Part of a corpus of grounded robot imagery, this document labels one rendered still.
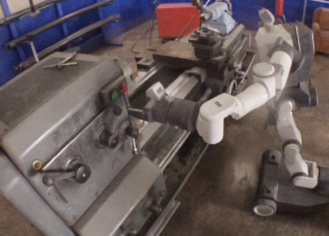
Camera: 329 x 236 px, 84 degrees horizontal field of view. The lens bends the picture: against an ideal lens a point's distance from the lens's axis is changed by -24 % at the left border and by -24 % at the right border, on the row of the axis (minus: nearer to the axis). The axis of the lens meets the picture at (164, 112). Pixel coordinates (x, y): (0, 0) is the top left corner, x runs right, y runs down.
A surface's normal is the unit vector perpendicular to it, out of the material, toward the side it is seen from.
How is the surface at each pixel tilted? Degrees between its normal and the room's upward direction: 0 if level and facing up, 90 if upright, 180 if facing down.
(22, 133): 45
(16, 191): 90
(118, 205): 32
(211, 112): 10
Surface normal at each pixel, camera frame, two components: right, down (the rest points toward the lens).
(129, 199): 0.37, -0.54
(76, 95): 0.53, -0.39
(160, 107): -0.11, -0.79
